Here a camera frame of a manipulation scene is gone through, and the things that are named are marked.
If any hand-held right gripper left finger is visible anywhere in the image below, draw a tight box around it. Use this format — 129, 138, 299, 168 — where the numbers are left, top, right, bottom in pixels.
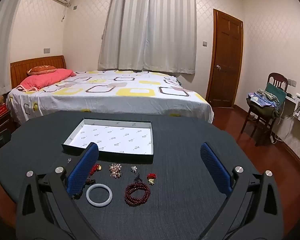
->
15, 142, 108, 240

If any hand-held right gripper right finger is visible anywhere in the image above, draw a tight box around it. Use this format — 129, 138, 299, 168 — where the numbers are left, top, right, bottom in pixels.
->
200, 142, 285, 240

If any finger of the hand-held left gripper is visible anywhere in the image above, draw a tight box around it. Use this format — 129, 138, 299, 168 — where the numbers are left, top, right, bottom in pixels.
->
0, 129, 12, 153

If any white jade bangle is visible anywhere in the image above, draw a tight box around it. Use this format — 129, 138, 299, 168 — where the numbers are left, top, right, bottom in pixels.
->
86, 184, 113, 207

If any pearl flower brooch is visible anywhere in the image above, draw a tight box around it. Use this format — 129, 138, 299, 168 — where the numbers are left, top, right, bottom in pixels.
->
109, 163, 122, 179

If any dark green jewelry box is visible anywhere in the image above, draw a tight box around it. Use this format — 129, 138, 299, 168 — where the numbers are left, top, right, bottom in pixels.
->
62, 118, 155, 164

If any dark red bead bracelet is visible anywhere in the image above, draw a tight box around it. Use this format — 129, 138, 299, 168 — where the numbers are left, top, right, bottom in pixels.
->
124, 173, 151, 207

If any wooden nightstand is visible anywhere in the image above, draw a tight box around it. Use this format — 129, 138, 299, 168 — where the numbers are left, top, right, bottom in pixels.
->
0, 110, 12, 136

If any pink pillow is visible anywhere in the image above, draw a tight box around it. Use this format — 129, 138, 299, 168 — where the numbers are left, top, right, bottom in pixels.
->
16, 68, 77, 92

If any bed with patterned sheet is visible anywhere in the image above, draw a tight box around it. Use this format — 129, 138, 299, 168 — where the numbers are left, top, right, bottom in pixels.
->
6, 69, 214, 125

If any pile of clothes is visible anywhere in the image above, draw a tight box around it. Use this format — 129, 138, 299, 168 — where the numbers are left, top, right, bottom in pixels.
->
246, 89, 280, 119

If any orange cushion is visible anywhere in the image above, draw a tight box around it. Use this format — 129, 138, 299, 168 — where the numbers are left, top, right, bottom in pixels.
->
27, 65, 57, 75

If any wooden headboard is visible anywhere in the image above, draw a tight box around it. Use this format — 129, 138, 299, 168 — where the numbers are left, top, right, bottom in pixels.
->
10, 55, 67, 89

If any green cloth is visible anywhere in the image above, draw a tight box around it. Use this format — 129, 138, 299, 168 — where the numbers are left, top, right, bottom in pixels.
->
265, 82, 287, 103

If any brown wooden door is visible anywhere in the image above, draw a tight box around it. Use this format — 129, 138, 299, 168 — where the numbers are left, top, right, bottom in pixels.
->
205, 9, 244, 108

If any dark wooden chair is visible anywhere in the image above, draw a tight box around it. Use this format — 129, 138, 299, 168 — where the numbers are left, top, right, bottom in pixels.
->
241, 72, 288, 147

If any white striped curtain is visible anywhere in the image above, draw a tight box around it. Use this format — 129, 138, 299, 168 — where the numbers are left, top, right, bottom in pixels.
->
98, 0, 197, 75

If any white cable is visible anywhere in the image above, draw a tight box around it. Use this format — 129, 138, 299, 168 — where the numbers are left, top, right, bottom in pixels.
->
269, 106, 300, 144

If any air conditioner cable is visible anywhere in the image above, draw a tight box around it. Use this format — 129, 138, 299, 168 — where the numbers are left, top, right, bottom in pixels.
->
62, 2, 72, 22

